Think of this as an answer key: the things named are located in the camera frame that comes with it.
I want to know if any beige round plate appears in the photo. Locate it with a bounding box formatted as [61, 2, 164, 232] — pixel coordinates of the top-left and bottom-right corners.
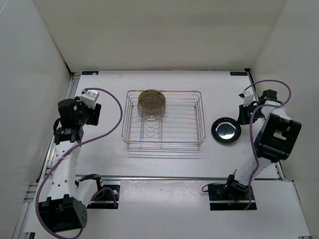
[138, 89, 166, 104]

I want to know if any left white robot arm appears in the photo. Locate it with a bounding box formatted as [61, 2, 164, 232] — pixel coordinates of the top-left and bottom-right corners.
[37, 97, 105, 233]

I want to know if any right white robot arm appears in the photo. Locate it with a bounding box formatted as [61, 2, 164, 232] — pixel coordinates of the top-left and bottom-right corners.
[224, 90, 302, 199]

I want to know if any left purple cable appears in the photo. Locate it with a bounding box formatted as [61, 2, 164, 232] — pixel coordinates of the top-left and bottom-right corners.
[36, 87, 123, 239]

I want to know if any chrome wire dish rack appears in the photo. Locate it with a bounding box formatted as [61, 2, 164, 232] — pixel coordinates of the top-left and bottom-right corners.
[122, 90, 206, 148]

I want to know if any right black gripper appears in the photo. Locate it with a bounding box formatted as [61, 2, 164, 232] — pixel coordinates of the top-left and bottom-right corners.
[237, 103, 265, 125]

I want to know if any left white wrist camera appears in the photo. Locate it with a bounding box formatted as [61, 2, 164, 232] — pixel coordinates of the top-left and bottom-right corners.
[79, 89, 99, 110]

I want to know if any black round plate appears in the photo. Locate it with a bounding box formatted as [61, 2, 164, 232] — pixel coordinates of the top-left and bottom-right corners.
[211, 117, 242, 144]

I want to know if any clear plate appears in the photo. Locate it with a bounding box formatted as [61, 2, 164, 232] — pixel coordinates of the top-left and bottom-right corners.
[138, 99, 166, 120]
[138, 94, 166, 119]

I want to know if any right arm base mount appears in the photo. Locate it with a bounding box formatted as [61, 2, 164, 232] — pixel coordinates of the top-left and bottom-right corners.
[201, 183, 257, 211]

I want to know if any metal rail bar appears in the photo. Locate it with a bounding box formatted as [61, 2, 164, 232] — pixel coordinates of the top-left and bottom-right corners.
[101, 175, 227, 181]

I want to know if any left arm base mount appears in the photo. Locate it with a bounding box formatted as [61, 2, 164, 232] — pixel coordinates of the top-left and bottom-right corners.
[87, 181, 121, 210]

